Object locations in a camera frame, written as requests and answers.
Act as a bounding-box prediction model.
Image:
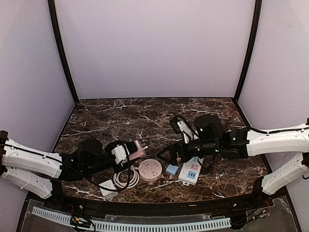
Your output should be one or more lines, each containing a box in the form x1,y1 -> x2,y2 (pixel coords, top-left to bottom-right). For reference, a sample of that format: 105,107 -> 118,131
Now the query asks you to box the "pink plug adapter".
176,152 -> 181,162

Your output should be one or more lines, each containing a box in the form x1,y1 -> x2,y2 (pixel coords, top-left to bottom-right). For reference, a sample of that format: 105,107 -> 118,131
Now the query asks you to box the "grey slotted cable duct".
31,206 -> 231,232

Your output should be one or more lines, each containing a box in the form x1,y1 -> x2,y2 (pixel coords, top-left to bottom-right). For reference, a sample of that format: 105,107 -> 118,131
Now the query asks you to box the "white cube socket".
99,179 -> 118,200

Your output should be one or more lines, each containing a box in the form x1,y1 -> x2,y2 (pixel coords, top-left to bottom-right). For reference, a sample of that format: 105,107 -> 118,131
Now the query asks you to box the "black front table rail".
54,194 -> 265,217

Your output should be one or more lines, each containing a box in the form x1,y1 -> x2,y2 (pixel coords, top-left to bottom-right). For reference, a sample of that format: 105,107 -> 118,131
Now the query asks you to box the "black frame post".
233,0 -> 262,104
47,0 -> 79,104

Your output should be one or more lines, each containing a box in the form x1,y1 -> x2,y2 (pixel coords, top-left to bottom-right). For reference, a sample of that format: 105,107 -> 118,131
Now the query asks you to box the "pink round power socket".
138,159 -> 162,182

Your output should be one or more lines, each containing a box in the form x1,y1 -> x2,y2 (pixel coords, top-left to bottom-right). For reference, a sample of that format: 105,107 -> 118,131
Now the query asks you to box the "pink cube socket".
129,140 -> 148,160

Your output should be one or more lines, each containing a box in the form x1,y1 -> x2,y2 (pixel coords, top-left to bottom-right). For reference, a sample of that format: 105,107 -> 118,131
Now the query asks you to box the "blue plug adapter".
166,164 -> 179,179

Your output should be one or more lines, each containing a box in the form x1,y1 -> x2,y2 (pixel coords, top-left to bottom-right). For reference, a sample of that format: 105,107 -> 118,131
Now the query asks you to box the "white multicolour power strip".
178,157 -> 204,186

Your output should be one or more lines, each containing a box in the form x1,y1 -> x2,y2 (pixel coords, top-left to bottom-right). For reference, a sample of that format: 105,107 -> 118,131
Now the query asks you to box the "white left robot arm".
0,130 -> 145,199

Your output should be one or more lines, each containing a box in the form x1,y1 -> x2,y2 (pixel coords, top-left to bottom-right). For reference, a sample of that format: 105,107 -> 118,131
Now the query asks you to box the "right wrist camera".
169,115 -> 199,144

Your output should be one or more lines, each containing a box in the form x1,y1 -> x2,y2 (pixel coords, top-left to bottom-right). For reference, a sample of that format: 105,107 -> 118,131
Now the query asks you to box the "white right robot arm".
156,114 -> 309,196

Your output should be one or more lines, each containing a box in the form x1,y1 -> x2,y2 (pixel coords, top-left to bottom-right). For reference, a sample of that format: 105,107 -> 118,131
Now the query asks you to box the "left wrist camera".
105,140 -> 129,168

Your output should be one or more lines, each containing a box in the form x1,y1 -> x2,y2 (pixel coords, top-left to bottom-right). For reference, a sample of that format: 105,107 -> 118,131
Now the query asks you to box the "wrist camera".
169,115 -> 199,144
105,140 -> 129,168

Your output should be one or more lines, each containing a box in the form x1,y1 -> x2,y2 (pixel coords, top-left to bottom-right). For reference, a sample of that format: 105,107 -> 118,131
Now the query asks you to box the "right black frame post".
233,0 -> 262,104

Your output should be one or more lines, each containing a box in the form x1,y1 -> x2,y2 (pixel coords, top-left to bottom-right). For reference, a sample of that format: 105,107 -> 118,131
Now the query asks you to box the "white coiled socket cable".
112,165 -> 140,189

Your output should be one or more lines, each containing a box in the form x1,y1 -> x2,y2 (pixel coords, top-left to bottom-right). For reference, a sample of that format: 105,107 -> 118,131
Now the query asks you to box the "left black frame post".
47,0 -> 79,104

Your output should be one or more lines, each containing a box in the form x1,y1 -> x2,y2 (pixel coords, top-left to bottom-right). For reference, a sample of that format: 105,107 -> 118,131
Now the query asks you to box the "small circuit board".
70,216 -> 91,228

